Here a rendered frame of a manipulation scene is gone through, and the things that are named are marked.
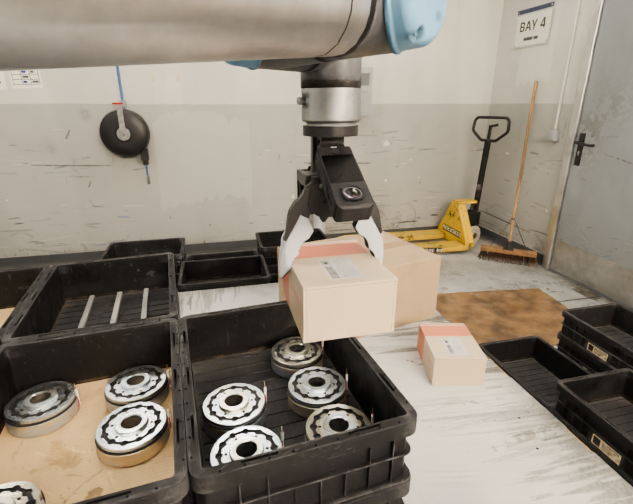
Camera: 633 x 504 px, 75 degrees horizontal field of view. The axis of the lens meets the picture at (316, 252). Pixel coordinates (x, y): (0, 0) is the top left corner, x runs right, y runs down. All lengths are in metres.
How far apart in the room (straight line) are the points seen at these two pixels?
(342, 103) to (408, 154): 3.75
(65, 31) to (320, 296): 0.37
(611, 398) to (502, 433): 0.86
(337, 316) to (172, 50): 0.36
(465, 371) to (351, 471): 0.51
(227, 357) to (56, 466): 0.33
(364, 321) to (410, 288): 0.71
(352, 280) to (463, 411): 0.56
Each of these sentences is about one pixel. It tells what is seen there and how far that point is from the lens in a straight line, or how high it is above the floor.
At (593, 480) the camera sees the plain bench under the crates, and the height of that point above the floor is 0.70.
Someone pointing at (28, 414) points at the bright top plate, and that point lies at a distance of 0.84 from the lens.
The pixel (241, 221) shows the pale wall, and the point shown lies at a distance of 3.94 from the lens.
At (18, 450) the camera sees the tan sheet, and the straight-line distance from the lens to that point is 0.83.
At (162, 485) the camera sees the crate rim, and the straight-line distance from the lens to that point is 0.55.
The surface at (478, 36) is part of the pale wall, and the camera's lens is 4.57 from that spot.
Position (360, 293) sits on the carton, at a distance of 0.51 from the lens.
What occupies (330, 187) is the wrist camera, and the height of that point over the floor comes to 1.23.
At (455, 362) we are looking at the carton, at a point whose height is 0.76.
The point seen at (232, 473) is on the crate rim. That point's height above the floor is 0.93.
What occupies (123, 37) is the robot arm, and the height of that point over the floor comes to 1.35.
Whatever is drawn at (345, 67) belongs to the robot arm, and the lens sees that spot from 0.52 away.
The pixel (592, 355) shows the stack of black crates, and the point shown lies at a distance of 2.03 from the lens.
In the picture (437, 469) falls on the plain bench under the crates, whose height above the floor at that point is 0.70.
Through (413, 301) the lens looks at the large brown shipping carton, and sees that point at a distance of 1.26.
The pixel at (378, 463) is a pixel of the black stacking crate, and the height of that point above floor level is 0.87.
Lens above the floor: 1.32
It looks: 20 degrees down
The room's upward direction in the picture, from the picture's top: straight up
